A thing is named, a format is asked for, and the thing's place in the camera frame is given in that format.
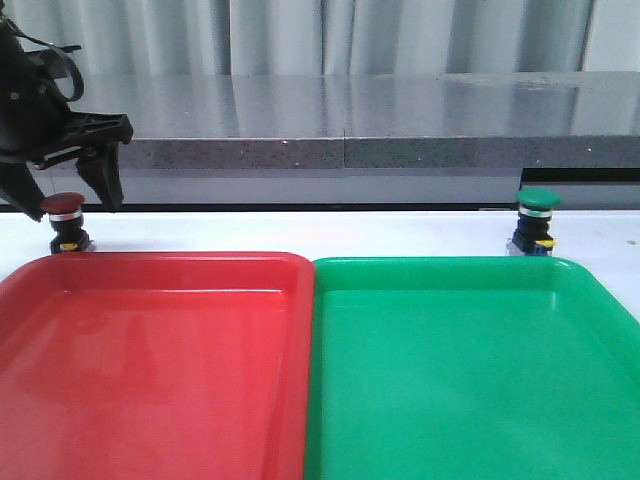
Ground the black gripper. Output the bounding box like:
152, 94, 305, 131
0, 19, 134, 222

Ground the red mushroom push button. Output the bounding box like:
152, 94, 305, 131
40, 192, 96, 254

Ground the green mushroom push button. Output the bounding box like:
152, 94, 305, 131
506, 188, 561, 257

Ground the grey pleated curtain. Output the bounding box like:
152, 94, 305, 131
0, 0, 596, 77

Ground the red plastic tray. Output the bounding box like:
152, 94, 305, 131
1, 252, 314, 479

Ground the green plastic tray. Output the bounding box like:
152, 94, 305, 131
304, 257, 639, 479

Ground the grey stone counter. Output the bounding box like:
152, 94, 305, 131
0, 71, 640, 207

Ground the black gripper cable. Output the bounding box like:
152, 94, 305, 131
0, 17, 86, 104

